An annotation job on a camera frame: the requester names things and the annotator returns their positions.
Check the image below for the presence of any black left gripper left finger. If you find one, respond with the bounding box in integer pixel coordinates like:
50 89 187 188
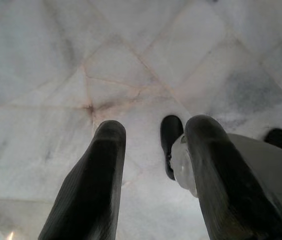
37 120 127 240

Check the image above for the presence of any black robot foot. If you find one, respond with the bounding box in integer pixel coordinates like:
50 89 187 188
160 114 185 181
264 128 282 152

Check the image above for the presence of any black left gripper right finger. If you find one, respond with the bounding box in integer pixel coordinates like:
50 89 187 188
184 114 282 240

